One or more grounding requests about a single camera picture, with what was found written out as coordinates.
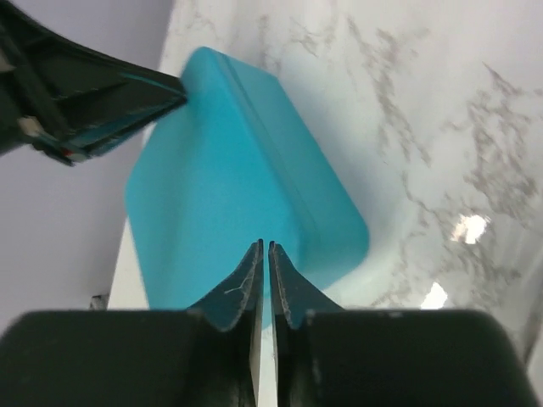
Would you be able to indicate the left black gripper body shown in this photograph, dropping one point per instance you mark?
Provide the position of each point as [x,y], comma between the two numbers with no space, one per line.
[23,101]

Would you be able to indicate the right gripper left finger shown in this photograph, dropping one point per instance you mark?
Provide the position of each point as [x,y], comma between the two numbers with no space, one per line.
[204,355]

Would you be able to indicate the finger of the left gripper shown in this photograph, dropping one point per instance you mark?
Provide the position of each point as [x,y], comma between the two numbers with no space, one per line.
[94,102]

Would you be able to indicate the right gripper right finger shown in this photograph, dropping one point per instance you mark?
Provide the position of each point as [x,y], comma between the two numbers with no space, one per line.
[330,356]

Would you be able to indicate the teal box lid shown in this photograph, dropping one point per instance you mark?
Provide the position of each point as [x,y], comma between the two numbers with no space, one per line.
[203,190]

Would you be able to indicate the teal chocolate box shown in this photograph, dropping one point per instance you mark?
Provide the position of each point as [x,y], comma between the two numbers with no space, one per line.
[332,238]

